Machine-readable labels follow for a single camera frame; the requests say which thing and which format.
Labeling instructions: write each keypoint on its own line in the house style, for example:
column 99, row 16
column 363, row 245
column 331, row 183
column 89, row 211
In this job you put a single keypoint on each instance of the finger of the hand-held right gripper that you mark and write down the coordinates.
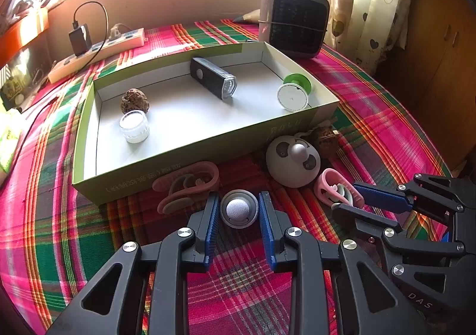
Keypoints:
column 383, row 197
column 357, row 216

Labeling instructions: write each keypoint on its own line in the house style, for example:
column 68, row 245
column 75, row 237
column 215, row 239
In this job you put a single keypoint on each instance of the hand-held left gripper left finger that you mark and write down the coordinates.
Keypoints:
column 211, row 231

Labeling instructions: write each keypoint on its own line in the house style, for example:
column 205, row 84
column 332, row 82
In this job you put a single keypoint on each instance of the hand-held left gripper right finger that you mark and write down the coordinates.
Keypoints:
column 267, row 231

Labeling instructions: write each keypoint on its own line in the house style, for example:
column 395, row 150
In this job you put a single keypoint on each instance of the small white ball-head gadget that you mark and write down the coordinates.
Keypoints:
column 238, row 208

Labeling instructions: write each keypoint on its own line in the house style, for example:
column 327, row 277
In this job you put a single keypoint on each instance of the pink clip with pale pad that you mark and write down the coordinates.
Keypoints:
column 329, row 180

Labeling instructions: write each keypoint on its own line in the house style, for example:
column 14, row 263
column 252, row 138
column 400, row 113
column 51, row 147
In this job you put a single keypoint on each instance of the round white panda gadget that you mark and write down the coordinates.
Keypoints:
column 290, row 167

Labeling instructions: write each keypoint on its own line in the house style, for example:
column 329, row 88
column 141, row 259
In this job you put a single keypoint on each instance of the brown walnut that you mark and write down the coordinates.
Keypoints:
column 134, row 101
column 326, row 139

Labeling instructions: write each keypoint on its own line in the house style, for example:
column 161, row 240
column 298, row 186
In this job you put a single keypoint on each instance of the green cardboard box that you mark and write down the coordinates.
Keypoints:
column 193, row 123

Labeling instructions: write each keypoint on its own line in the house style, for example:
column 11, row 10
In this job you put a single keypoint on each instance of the small white jar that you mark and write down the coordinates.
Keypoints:
column 134, row 128

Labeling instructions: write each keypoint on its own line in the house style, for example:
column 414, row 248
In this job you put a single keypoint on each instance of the green white spool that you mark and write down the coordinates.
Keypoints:
column 292, row 97

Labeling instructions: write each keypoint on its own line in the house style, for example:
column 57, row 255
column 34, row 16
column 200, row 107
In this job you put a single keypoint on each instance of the black bike light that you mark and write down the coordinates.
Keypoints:
column 210, row 76

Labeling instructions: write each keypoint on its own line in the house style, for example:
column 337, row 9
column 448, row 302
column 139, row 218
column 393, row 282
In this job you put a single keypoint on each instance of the wooden cabinet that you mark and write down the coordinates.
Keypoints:
column 438, row 78

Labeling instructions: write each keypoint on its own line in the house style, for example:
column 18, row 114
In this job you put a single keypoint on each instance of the pink green plaid tablecloth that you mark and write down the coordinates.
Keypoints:
column 55, row 245

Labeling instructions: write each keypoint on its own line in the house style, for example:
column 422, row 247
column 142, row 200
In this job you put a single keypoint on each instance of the grey desktop fan heater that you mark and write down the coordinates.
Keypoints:
column 297, row 22

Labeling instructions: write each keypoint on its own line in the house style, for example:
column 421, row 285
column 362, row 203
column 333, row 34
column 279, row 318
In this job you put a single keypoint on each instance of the white power strip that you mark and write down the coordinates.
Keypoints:
column 119, row 43

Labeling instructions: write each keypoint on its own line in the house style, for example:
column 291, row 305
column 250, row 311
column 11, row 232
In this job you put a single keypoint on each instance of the beige pointed object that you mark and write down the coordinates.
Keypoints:
column 247, row 17

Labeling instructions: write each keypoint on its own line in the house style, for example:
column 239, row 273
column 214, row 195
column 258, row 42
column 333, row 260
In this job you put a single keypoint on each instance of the green tissue pack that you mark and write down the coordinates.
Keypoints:
column 9, row 141

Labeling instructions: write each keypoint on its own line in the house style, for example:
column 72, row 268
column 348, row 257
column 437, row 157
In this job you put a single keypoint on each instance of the white plug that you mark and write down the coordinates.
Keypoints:
column 117, row 30

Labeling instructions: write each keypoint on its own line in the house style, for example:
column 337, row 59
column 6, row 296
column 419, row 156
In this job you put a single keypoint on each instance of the black charger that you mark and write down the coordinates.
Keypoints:
column 80, row 41

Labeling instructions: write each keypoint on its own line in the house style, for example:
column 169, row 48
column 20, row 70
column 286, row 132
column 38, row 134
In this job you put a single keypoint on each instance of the pile of paper clutter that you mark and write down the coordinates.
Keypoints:
column 29, row 4

